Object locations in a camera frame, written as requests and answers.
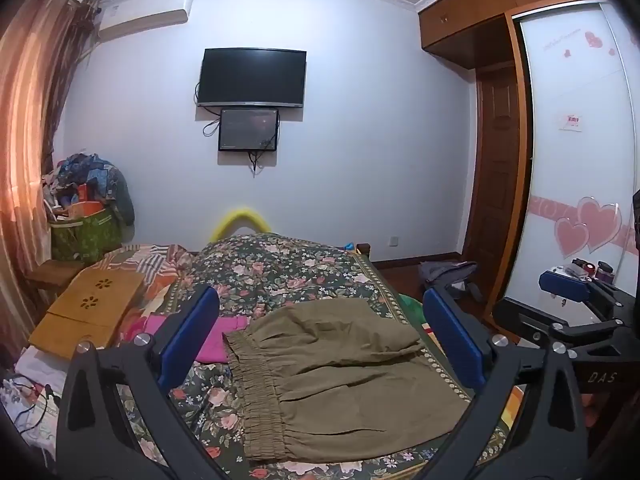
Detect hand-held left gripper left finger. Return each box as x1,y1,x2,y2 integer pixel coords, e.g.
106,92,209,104
56,285,232,480

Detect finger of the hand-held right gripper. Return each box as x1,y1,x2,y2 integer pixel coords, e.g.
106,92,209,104
538,269,626,313
492,297,568,347

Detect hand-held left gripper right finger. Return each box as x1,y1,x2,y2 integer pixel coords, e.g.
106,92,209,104
422,287,587,480

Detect khaki pants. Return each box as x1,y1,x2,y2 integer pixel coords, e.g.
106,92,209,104
222,297,475,463

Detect pink cloth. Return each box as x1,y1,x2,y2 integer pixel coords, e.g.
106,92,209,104
120,310,251,365

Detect small jars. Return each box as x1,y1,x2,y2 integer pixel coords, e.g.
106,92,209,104
547,257,617,286

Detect grey backpack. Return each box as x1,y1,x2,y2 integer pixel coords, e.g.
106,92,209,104
417,260,488,303

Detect striped orange bedsheet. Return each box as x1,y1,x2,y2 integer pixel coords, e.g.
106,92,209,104
97,242,198,346

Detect bamboo lap desk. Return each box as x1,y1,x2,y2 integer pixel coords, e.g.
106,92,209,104
28,266,146,361

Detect dark floral blanket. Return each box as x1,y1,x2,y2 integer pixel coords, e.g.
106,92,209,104
131,232,513,480

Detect yellow foam tube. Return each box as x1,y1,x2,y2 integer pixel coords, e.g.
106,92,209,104
209,206,273,241

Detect green fabric bag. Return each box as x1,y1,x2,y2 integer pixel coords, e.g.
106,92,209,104
49,207,126,263

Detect wooden stool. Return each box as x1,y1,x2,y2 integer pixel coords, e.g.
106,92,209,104
26,259,86,306

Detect white printed sheet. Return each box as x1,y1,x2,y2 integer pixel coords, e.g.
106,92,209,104
0,345,71,471

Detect pile of clothes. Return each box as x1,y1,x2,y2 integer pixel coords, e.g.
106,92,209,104
42,150,136,226

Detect small black monitor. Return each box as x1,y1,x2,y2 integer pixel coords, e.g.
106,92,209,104
218,107,281,152

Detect orange curtain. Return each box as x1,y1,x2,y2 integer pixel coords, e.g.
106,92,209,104
0,0,101,376

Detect wooden overhead cabinet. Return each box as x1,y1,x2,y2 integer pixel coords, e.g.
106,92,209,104
417,0,608,68

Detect white air conditioner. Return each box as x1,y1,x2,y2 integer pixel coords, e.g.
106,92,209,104
95,0,194,41

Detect black cable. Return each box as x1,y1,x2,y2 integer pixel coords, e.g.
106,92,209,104
12,382,63,436

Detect black wall television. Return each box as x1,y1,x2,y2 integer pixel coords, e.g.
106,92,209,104
196,48,308,109

